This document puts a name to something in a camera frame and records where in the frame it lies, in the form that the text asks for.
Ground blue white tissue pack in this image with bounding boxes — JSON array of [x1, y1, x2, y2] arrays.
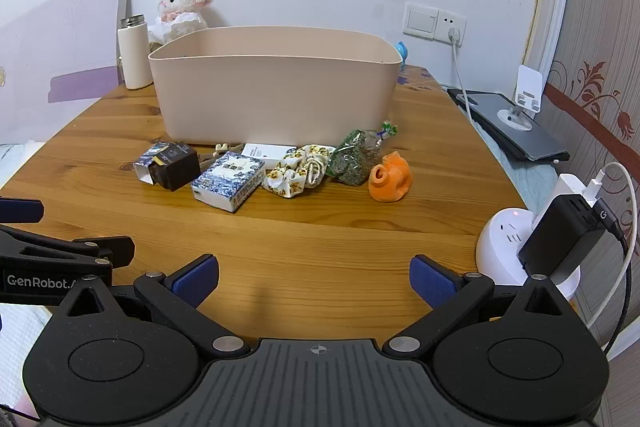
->
[[190, 151, 266, 214]]

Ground white charging cable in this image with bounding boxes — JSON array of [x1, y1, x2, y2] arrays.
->
[[584, 161, 640, 334]]

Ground black cable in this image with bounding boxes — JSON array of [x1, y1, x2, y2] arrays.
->
[[598, 227, 634, 354]]

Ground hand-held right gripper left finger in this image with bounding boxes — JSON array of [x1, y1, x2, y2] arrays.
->
[[59, 253, 251, 356]]

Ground white thermos bottle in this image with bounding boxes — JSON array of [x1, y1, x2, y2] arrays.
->
[[117, 14, 154, 90]]

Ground black power adapter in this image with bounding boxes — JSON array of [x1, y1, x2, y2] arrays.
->
[[517, 194, 624, 279]]

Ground pale purple board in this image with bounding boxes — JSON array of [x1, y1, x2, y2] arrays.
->
[[0, 0, 132, 144]]

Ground white plush lamb toy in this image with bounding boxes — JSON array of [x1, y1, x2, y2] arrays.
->
[[147, 0, 215, 46]]

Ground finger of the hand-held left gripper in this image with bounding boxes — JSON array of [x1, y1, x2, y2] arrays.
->
[[0, 224, 136, 269], [0, 198, 45, 224]]

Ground dark brown small box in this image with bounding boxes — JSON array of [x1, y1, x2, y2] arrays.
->
[[150, 146, 202, 192]]

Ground dark blue printed carton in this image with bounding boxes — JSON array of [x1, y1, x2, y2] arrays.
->
[[132, 141, 190, 185]]

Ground white flat box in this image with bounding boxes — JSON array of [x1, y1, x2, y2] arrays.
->
[[241, 142, 297, 170]]

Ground white round power strip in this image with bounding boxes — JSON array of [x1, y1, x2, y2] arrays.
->
[[475, 208, 582, 304]]

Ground white wall switch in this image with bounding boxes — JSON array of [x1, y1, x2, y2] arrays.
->
[[403, 2, 441, 39]]

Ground white charger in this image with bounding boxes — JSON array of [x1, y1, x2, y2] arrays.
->
[[529, 173, 609, 234]]

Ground beige hair clip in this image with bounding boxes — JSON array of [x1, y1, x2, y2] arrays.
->
[[197, 143, 244, 168]]

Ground beige plastic storage bin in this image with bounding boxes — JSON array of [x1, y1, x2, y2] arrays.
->
[[148, 25, 403, 147]]

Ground floral fabric scrunchie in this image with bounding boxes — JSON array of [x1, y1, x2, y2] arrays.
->
[[262, 144, 337, 199]]

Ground orange toy figure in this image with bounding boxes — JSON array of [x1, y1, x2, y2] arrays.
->
[[368, 151, 415, 203]]

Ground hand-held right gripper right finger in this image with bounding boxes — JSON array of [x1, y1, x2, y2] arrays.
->
[[382, 254, 577, 356]]

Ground white wall socket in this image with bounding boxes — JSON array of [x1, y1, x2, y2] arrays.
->
[[434, 9, 468, 46]]

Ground clear bag of dried herbs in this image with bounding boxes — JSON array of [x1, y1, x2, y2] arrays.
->
[[327, 122, 399, 186]]

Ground dark grey laptop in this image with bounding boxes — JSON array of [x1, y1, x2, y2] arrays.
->
[[447, 88, 571, 164]]

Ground purple patterned cloth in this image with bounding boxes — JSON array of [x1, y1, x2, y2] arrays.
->
[[394, 64, 437, 92]]

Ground white plug with cable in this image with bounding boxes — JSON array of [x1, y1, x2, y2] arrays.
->
[[446, 26, 482, 118]]

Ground light blue bedsheet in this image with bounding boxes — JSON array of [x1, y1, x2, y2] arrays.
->
[[479, 127, 558, 214]]

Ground white phone stand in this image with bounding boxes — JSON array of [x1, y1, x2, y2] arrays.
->
[[497, 65, 544, 133]]

